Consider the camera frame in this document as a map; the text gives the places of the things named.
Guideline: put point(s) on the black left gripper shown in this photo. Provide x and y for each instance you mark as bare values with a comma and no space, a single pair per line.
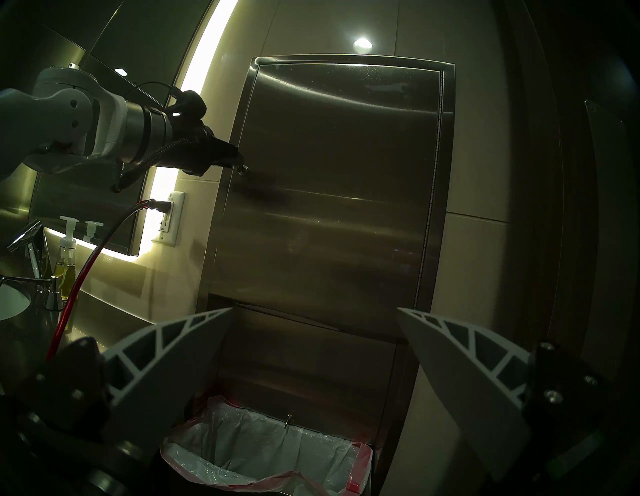
192,150

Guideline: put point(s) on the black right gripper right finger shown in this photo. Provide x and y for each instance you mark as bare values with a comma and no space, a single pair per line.
465,380

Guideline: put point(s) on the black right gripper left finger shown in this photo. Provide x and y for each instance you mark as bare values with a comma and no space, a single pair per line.
160,380

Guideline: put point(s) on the stainless towel dispenser door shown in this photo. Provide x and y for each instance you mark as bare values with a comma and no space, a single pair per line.
340,200

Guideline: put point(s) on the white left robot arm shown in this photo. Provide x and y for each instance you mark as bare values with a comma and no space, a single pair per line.
60,120

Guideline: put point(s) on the stainless recessed dispenser cabinet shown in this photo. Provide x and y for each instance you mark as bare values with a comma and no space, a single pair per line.
448,150

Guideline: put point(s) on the black power plug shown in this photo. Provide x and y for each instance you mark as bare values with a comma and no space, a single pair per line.
161,205

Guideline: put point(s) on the dark vanity counter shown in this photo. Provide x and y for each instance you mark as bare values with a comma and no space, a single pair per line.
100,320

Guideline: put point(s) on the lit vertical light strip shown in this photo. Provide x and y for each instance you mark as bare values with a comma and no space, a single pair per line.
210,45

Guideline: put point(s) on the trash bin with liner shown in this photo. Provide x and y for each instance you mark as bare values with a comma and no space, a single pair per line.
260,450

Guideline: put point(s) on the yellow soap pump bottle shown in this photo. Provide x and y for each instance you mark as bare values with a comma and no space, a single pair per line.
65,275

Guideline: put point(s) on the white sink basin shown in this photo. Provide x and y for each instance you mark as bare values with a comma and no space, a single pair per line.
12,302

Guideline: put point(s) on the chrome sink faucet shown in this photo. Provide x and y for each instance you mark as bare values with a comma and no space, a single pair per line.
35,250

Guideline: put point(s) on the steel door push plate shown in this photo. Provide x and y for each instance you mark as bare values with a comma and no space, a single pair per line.
607,200

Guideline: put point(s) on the dark wood restroom door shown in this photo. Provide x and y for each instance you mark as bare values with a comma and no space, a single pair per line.
560,150

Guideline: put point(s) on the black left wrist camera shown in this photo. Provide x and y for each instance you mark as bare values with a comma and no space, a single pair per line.
192,107

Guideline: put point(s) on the white wall outlet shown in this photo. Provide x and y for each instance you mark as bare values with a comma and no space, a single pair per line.
175,231

